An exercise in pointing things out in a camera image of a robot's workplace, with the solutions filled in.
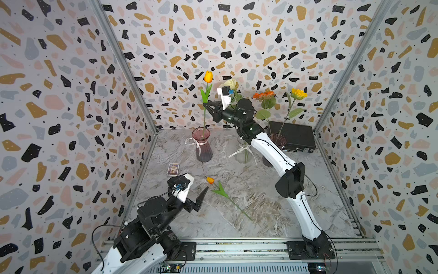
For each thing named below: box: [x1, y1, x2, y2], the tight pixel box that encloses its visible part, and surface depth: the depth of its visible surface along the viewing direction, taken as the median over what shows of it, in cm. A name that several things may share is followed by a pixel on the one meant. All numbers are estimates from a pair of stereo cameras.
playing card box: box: [166, 163, 180, 177], surface depth 102 cm
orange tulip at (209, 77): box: [200, 70, 214, 139], surface depth 72 cm
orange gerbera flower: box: [251, 91, 277, 136], surface depth 86 cm
